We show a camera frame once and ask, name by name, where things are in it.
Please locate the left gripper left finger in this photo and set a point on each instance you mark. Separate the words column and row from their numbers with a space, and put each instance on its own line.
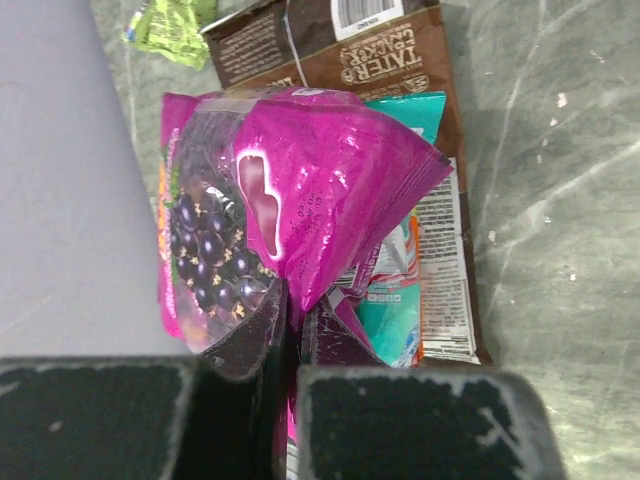
column 216, row 416

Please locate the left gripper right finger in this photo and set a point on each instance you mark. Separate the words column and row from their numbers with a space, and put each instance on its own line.
column 360, row 419

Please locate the teal snack packet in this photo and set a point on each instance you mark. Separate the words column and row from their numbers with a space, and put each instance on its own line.
column 387, row 312

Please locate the orange snack packet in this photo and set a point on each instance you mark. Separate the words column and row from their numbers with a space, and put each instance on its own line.
column 416, row 347

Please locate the magenta snack packet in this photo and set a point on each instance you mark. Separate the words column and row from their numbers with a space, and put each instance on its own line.
column 296, row 184

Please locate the brown snack bag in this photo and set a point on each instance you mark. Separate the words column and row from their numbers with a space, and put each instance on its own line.
column 375, row 49

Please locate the green snack packet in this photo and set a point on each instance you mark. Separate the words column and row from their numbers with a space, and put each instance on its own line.
column 171, row 28

